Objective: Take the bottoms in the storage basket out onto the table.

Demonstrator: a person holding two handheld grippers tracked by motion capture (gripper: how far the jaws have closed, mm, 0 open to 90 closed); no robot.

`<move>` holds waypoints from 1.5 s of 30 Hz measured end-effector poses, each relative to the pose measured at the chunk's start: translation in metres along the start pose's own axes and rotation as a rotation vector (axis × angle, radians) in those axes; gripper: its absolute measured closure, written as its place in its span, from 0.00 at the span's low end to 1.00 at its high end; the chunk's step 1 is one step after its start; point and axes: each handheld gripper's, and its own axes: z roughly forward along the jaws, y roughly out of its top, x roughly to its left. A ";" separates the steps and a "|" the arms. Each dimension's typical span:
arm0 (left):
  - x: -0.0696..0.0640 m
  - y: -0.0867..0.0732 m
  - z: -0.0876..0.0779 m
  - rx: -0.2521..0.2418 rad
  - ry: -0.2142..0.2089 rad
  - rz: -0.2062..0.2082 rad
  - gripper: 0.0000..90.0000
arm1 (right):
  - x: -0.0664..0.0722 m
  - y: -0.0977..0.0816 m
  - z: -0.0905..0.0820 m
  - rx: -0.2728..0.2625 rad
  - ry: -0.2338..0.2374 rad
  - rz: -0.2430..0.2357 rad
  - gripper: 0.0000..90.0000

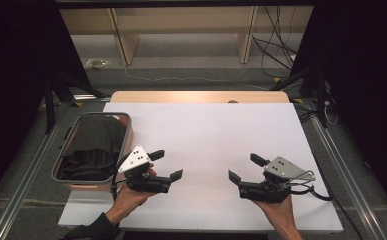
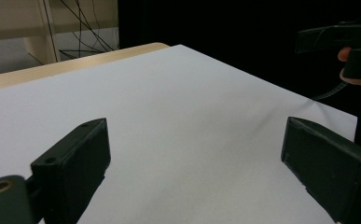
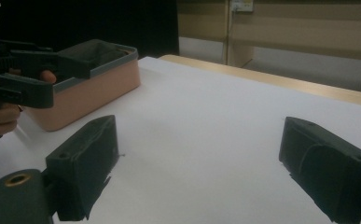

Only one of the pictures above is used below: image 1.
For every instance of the black curtain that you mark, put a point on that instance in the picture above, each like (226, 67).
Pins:
(14, 66)
(364, 66)

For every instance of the crumpled clear plastic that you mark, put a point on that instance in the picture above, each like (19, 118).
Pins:
(97, 63)

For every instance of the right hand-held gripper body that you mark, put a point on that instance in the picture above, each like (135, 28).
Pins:
(281, 168)

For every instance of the black frame bar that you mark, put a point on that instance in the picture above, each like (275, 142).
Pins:
(181, 3)

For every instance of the person's right hand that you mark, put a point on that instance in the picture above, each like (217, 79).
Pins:
(281, 213)

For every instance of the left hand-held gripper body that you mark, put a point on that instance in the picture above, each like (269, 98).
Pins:
(136, 160)

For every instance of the long aluminium rail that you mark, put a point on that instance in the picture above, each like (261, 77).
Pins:
(347, 186)
(17, 200)

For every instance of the short aluminium rail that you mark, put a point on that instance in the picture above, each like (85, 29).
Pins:
(91, 97)

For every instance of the black tripod stand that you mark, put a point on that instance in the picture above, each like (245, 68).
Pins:
(49, 106)
(321, 100)

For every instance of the light wooden shelf unit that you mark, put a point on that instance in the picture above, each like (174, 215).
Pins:
(127, 43)

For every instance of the person's left hand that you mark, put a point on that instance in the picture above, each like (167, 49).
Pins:
(127, 200)

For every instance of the yellow floor tape piece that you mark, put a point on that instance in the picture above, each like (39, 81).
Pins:
(298, 100)
(277, 80)
(78, 104)

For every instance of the dark grey skirt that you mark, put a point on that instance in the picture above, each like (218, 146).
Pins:
(94, 143)

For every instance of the orange basket with grey rim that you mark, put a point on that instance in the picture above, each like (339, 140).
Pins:
(91, 182)

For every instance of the white board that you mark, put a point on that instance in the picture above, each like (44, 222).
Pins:
(197, 133)

